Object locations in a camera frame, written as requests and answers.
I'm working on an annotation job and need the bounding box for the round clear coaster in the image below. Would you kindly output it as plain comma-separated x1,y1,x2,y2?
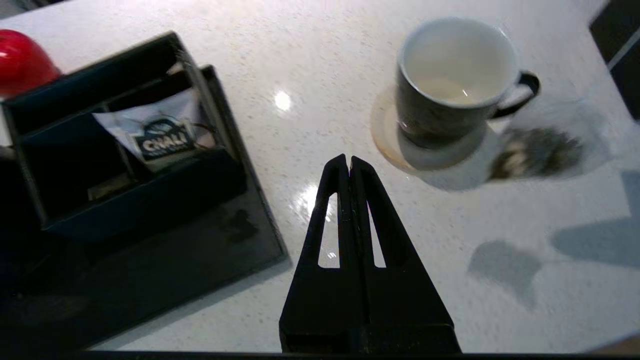
370,85,501,174

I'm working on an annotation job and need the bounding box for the clear pyramid tea bag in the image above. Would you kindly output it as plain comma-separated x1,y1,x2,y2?
487,99,613,182

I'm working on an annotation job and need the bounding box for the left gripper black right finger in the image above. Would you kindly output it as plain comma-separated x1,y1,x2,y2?
350,156,461,353

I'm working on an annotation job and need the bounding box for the black mug white inside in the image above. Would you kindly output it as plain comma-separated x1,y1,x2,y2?
395,17,541,151

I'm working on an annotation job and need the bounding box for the black compartment organizer box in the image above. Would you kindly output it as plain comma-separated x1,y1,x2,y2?
0,31,248,244

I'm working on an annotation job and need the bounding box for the red strawberry toy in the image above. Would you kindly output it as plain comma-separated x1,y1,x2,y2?
0,29,62,99

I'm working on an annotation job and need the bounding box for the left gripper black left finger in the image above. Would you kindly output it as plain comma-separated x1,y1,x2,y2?
279,154,362,353

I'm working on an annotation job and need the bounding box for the white tea bag sachet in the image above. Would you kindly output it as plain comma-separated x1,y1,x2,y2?
92,87,217,174

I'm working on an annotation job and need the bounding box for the black rectangular serving tray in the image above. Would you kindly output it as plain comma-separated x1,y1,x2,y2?
0,65,291,353

